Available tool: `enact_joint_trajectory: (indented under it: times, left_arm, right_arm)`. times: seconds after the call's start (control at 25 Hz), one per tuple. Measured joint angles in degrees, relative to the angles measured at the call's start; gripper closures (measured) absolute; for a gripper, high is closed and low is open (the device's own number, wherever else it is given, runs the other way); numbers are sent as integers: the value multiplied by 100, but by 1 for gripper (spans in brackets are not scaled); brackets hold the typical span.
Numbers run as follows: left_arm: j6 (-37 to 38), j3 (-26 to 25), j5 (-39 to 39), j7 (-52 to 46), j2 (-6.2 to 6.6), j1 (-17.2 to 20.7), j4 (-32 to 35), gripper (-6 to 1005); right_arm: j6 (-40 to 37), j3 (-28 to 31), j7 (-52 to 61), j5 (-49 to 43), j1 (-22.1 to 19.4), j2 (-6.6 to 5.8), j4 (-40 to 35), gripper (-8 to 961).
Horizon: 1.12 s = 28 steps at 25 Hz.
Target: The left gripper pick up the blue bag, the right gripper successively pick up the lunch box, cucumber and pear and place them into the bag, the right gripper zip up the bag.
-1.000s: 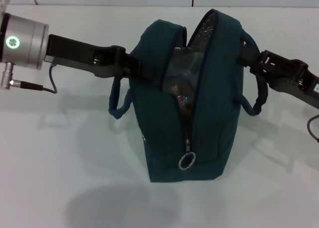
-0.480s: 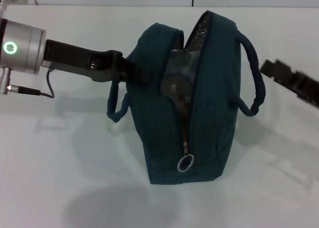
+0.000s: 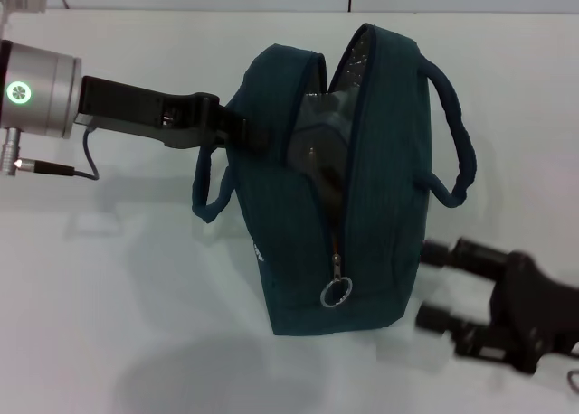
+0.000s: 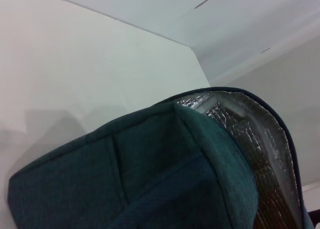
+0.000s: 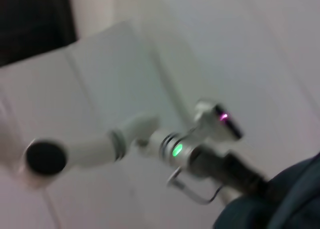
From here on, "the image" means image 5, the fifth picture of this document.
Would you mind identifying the dark teal insulated lunch bag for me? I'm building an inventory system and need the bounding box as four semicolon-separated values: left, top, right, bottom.
212;152;320;229

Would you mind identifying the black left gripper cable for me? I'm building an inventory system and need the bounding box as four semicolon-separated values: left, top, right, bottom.
166;167;226;205

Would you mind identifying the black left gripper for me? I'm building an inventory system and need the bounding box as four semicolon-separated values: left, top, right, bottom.
193;145;270;197

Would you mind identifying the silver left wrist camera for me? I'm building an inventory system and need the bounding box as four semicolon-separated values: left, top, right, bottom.
194;100;245;141

